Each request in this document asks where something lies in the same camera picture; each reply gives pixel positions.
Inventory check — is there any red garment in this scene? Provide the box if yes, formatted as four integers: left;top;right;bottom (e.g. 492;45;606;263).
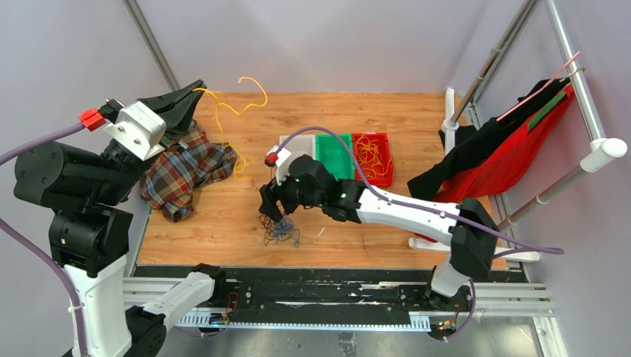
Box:
433;83;575;203

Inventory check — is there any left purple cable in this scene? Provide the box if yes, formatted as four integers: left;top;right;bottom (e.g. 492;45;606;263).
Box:
0;109;107;357

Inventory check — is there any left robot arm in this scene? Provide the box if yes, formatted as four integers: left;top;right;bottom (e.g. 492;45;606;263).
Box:
1;80;228;356

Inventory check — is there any black garment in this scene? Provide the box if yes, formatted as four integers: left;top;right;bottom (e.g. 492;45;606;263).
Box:
407;78;570;201

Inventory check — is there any purple cable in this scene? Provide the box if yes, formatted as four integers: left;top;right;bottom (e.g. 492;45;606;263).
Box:
265;126;566;341
0;109;107;357

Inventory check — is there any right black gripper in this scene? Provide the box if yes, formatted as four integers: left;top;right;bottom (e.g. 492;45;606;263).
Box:
259;164;323;223

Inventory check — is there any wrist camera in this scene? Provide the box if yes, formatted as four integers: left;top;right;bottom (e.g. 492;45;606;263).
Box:
103;100;167;161
264;145;291;186

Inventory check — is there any white plastic bin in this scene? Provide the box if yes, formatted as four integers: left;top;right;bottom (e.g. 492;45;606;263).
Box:
278;135;316;162

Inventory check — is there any plaid cloth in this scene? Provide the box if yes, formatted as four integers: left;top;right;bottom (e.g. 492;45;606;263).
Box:
140;122;238;223

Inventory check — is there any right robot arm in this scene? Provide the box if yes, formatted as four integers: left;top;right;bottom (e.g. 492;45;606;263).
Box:
259;155;498;310

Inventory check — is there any pink hanger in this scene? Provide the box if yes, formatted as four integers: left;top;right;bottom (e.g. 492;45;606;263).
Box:
496;51;581;122

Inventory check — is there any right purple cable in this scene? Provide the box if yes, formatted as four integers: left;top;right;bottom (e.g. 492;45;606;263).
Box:
265;126;566;341

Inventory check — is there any cable bundle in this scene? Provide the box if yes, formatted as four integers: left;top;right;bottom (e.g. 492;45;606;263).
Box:
258;211;303;248

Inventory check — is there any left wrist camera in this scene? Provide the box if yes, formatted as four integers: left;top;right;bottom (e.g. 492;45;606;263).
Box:
103;100;167;161

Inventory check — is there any red plastic bin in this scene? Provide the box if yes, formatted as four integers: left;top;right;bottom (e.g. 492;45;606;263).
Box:
351;132;394;188

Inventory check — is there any green plastic bin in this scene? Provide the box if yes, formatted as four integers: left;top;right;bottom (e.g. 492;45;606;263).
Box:
315;134;355;179

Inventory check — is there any metal clothes rack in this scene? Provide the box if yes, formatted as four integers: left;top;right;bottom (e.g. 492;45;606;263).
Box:
408;0;628;263

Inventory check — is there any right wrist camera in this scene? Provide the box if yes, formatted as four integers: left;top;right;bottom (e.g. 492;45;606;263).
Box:
264;145;291;186

